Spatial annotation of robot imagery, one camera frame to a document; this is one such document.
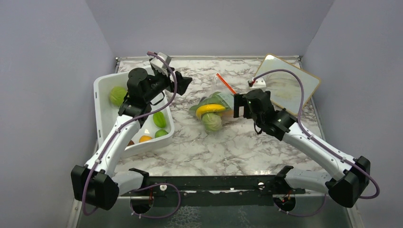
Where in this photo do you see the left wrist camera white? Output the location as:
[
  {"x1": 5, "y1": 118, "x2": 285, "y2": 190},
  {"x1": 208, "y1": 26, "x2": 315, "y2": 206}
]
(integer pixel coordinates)
[{"x1": 150, "y1": 52, "x2": 172, "y2": 76}]

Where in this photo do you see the green lime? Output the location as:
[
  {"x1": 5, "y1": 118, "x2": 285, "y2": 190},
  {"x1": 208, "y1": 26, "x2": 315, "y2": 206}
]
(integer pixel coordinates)
[{"x1": 154, "y1": 129, "x2": 168, "y2": 138}]

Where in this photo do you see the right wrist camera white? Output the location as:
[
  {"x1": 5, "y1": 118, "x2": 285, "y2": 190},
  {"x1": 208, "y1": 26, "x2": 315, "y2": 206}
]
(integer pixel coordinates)
[{"x1": 248, "y1": 77, "x2": 266, "y2": 90}]

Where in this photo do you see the clear zip bag orange zipper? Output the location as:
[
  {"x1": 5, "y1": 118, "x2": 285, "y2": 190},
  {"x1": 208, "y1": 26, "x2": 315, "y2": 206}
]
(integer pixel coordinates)
[{"x1": 188, "y1": 73, "x2": 236, "y2": 133}]

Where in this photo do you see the green cabbage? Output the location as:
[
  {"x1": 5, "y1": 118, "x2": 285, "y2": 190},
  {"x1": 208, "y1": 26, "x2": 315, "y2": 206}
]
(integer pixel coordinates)
[
  {"x1": 201, "y1": 113, "x2": 222, "y2": 132},
  {"x1": 109, "y1": 86, "x2": 127, "y2": 107}
]

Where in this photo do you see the black mounting rail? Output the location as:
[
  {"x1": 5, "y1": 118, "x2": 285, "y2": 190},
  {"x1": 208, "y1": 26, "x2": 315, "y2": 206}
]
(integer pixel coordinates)
[{"x1": 124, "y1": 166, "x2": 305, "y2": 207}]

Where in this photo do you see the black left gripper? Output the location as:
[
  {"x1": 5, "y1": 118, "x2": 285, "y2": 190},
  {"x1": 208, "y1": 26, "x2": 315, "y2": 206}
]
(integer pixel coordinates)
[{"x1": 144, "y1": 66, "x2": 192, "y2": 102}]

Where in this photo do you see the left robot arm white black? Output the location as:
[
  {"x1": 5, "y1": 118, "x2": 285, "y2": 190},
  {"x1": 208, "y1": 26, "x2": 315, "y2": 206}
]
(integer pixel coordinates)
[{"x1": 71, "y1": 67, "x2": 192, "y2": 210}]

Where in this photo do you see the whiteboard with wooden frame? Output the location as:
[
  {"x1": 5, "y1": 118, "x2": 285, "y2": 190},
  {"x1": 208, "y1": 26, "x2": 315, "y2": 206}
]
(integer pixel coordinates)
[{"x1": 255, "y1": 54, "x2": 321, "y2": 115}]

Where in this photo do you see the green leafy vegetable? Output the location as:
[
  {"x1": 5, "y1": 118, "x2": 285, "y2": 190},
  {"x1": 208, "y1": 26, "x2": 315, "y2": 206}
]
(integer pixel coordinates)
[{"x1": 189, "y1": 92, "x2": 234, "y2": 112}]

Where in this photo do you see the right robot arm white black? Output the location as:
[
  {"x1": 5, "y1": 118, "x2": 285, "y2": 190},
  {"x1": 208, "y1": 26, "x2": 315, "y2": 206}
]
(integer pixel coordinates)
[{"x1": 234, "y1": 89, "x2": 371, "y2": 208}]

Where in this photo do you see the small orange fruit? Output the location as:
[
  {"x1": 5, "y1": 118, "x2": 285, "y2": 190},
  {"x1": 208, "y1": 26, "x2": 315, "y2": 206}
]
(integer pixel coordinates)
[{"x1": 138, "y1": 135, "x2": 153, "y2": 143}]

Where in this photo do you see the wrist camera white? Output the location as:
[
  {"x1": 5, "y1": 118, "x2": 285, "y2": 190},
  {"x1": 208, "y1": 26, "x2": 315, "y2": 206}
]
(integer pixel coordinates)
[
  {"x1": 150, "y1": 52, "x2": 172, "y2": 76},
  {"x1": 248, "y1": 77, "x2": 266, "y2": 90}
]

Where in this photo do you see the yellow banana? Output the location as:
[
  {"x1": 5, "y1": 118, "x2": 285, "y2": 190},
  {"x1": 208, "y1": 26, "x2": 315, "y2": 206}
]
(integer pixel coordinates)
[{"x1": 195, "y1": 104, "x2": 226, "y2": 120}]

